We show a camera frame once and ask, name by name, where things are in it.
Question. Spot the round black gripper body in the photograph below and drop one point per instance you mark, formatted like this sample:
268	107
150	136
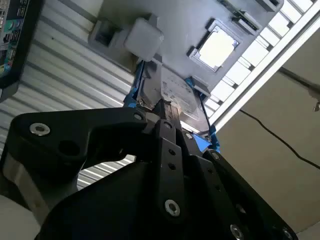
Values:
112	215

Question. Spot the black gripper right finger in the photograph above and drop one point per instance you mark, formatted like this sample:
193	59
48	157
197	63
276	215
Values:
215	175

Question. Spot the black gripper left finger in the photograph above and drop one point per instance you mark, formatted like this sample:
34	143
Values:
62	130

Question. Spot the hard disk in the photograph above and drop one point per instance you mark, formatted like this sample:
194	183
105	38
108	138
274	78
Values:
180	92

